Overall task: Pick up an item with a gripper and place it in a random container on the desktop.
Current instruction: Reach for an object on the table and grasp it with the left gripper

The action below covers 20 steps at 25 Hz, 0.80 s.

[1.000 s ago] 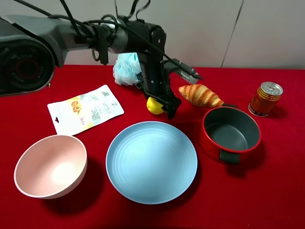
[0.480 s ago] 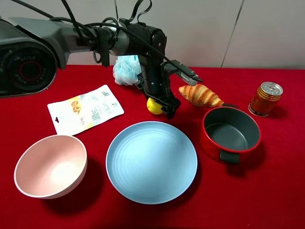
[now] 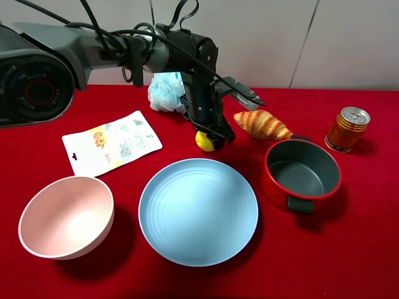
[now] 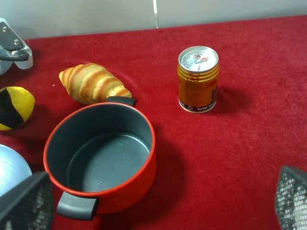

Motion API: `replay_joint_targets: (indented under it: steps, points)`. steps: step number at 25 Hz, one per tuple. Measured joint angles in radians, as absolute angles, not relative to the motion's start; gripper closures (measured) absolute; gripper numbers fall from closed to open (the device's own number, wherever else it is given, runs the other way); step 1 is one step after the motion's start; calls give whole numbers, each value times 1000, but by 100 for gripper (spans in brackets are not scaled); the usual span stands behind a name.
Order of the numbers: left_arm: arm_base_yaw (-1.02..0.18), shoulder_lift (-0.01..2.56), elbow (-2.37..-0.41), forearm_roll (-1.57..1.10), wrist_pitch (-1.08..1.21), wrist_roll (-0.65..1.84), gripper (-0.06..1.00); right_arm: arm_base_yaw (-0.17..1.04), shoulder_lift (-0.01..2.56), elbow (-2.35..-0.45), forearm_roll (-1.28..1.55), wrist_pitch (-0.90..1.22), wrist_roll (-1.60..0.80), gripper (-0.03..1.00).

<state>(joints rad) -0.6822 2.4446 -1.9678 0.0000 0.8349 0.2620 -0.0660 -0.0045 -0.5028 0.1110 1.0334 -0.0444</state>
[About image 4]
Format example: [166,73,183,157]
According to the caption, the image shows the yellow lemon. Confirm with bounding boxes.
[0,86,35,131]

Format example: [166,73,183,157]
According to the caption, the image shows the orange drink can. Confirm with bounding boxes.
[177,46,220,113]

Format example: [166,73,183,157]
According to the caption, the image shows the red tablecloth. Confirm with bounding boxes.
[0,16,307,230]

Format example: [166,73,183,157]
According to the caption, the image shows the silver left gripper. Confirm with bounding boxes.
[0,18,33,129]

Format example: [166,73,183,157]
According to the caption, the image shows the croissant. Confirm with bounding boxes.
[59,63,132,104]

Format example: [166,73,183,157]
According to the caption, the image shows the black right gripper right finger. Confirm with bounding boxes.
[274,166,307,230]

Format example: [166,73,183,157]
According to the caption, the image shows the blue plate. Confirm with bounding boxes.
[0,144,32,196]

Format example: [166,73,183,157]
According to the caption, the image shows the red pot with black handles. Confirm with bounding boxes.
[43,96,157,220]

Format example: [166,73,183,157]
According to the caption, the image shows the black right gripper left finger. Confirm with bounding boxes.
[0,171,54,230]

